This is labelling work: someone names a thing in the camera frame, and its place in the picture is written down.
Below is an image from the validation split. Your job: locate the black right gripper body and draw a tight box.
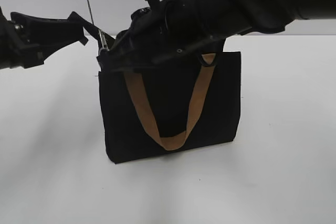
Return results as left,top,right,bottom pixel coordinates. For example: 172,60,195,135
130,0,226,59

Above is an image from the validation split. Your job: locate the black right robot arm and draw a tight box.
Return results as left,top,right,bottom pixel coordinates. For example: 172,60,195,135
97,0,335,71

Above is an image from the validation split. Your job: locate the black tote bag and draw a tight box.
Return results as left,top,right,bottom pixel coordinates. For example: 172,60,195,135
98,42,242,164

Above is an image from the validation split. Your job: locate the metal zipper pull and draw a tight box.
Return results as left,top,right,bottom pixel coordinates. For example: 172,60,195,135
99,29,109,54

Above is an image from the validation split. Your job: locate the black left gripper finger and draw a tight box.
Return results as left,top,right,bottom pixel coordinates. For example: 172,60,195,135
11,12,88,46
22,47,53,69

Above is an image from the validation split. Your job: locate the tan front bag handle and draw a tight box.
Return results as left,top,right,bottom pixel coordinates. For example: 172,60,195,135
121,54,217,151

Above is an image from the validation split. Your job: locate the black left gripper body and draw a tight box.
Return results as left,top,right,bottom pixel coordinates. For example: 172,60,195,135
1,9,33,69

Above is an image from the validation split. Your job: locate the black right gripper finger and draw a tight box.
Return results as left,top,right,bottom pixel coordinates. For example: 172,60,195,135
97,28,163,72

